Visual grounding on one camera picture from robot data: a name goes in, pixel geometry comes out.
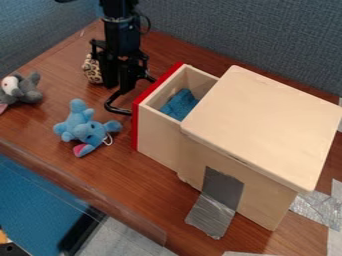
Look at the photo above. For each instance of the leopard print plush toy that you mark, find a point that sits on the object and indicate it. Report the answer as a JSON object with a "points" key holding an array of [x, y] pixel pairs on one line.
{"points": [[92, 71]]}

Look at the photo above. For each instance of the blue plush elephant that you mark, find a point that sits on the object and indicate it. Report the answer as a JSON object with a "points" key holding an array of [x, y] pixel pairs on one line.
{"points": [[84, 128]]}

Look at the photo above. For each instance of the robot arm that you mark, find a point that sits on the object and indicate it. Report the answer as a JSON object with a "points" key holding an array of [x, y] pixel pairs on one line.
{"points": [[116, 8]]}

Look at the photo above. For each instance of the cabinet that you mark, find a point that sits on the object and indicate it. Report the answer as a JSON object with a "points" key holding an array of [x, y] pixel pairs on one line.
{"points": [[262, 126]]}

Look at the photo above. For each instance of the blue cloth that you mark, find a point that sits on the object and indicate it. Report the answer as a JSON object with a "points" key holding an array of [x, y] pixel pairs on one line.
{"points": [[180, 105]]}

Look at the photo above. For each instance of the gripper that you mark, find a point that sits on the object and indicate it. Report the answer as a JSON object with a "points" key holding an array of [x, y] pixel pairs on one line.
{"points": [[120, 40]]}

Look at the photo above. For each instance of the drawer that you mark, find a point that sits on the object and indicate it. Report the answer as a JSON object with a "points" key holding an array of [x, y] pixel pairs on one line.
{"points": [[156, 130]]}

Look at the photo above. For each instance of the grey plush animal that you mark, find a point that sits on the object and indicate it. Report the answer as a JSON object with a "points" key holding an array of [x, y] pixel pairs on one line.
{"points": [[23, 88]]}

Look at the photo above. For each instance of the grey tape patch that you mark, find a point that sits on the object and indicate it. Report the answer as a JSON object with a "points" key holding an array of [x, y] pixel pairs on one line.
{"points": [[318, 206]]}

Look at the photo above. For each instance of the grey tape strip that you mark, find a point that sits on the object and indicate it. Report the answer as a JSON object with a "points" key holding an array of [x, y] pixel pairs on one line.
{"points": [[216, 203]]}

